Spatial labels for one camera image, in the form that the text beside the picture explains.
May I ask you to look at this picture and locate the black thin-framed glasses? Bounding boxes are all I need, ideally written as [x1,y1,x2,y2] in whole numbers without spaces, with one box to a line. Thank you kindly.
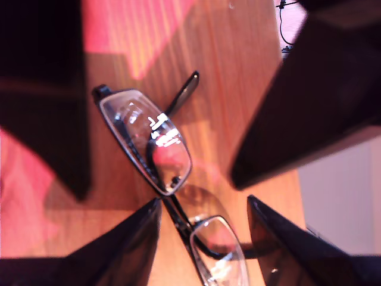
[91,70,261,286]

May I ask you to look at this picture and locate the thin black floor cable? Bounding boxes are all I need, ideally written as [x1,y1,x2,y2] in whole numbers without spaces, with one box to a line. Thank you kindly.
[275,0,299,55]

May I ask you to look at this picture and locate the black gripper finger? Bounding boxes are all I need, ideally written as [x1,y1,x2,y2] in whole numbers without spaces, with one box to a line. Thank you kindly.
[247,195,352,286]
[68,198,164,286]
[0,0,92,201]
[230,14,381,191]

